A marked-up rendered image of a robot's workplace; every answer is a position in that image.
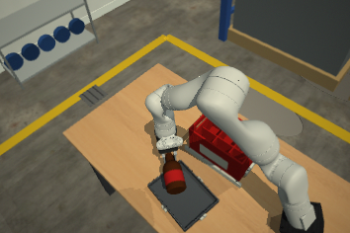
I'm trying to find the red divided crate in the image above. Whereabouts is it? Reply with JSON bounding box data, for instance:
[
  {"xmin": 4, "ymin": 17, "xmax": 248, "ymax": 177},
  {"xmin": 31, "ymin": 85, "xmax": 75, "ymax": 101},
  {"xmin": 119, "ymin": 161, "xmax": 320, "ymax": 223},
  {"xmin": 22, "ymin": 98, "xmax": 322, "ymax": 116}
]
[{"xmin": 189, "ymin": 115, "xmax": 252, "ymax": 181}]

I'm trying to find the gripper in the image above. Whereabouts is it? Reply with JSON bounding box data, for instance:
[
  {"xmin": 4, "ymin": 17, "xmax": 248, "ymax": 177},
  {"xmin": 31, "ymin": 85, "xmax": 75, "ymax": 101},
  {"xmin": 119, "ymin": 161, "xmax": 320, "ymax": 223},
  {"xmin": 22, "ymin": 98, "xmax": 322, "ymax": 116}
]
[{"xmin": 154, "ymin": 123, "xmax": 183, "ymax": 164}]

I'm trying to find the dark brown bottle with red label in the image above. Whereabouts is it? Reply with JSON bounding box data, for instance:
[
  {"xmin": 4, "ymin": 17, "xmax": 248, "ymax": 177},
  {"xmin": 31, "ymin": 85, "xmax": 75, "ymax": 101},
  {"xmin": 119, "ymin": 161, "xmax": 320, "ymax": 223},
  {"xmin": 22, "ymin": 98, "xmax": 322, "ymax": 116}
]
[{"xmin": 162, "ymin": 153, "xmax": 186, "ymax": 194}]

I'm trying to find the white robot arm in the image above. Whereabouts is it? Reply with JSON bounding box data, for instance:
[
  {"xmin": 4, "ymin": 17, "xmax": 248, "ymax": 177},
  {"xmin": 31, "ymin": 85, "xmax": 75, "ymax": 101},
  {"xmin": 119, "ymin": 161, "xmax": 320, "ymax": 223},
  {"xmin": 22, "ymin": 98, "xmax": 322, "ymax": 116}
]
[{"xmin": 145, "ymin": 66, "xmax": 316, "ymax": 231}]

